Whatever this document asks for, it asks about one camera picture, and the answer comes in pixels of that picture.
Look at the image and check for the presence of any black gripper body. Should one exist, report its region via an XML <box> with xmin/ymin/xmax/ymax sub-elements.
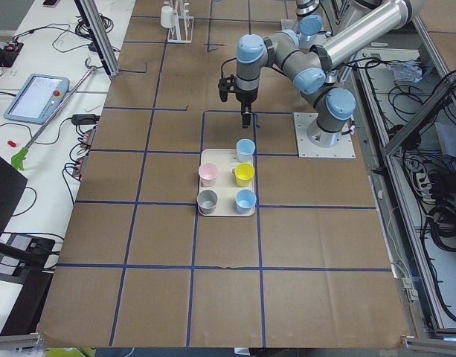
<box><xmin>235</xmin><ymin>88</ymin><xmax>258</xmax><ymax>106</ymax></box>

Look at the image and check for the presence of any light blue cup back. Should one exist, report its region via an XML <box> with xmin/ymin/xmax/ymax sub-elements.
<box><xmin>236</xmin><ymin>138</ymin><xmax>256</xmax><ymax>162</ymax></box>

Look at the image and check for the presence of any light blue cup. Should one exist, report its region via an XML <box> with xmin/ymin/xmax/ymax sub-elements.
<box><xmin>235</xmin><ymin>189</ymin><xmax>257</xmax><ymax>213</ymax></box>
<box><xmin>236</xmin><ymin>138</ymin><xmax>256</xmax><ymax>162</ymax></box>

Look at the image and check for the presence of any white plastic cup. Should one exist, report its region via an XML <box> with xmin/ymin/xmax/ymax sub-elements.
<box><xmin>160</xmin><ymin>6</ymin><xmax>175</xmax><ymax>29</ymax></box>

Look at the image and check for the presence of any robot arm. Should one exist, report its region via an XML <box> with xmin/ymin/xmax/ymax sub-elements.
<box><xmin>293</xmin><ymin>0</ymin><xmax>324</xmax><ymax>48</ymax></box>
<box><xmin>233</xmin><ymin>1</ymin><xmax>424</xmax><ymax>148</ymax></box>

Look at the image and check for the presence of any yellow plastic cup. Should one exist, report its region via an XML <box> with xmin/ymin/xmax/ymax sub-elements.
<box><xmin>234</xmin><ymin>162</ymin><xmax>255</xmax><ymax>187</ymax></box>

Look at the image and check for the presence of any pink plastic cup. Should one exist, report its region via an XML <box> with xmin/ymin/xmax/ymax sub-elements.
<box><xmin>198</xmin><ymin>162</ymin><xmax>219</xmax><ymax>187</ymax></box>

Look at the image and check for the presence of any light blue cup front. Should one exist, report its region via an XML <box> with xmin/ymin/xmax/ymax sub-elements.
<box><xmin>235</xmin><ymin>189</ymin><xmax>257</xmax><ymax>213</ymax></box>

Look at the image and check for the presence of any grey plastic cup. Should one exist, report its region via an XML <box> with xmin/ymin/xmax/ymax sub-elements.
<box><xmin>197</xmin><ymin>190</ymin><xmax>218</xmax><ymax>215</ymax></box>

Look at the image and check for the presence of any cream serving tray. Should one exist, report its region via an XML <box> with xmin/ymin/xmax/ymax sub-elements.
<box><xmin>199</xmin><ymin>149</ymin><xmax>256</xmax><ymax>216</ymax></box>

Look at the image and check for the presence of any black power adapter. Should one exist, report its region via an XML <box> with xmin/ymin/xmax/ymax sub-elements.
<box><xmin>71</xmin><ymin>114</ymin><xmax>100</xmax><ymax>126</ymax></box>

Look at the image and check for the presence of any teach pendant tablet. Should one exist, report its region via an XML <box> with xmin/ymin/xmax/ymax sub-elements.
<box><xmin>3</xmin><ymin>74</ymin><xmax>69</xmax><ymax>124</ymax></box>

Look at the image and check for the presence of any reacher grabber tool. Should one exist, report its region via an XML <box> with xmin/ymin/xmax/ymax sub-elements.
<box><xmin>10</xmin><ymin>59</ymin><xmax>100</xmax><ymax>171</ymax></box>

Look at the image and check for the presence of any black monitor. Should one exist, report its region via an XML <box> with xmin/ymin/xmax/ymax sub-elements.
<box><xmin>0</xmin><ymin>156</ymin><xmax>28</xmax><ymax>236</ymax></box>

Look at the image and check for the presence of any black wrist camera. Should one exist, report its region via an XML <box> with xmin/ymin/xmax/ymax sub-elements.
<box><xmin>218</xmin><ymin>74</ymin><xmax>236</xmax><ymax>103</ymax></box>

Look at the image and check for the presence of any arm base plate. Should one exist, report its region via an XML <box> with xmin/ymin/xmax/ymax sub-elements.
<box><xmin>293</xmin><ymin>112</ymin><xmax>356</xmax><ymax>159</ymax></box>
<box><xmin>280</xmin><ymin>19</ymin><xmax>298</xmax><ymax>32</ymax></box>

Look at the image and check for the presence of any white wire cup rack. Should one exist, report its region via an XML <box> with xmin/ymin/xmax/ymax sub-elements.
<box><xmin>162</xmin><ymin>0</ymin><xmax>194</xmax><ymax>44</ymax></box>

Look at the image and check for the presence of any aluminium frame post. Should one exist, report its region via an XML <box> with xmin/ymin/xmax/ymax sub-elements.
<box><xmin>74</xmin><ymin>0</ymin><xmax>120</xmax><ymax>78</ymax></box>

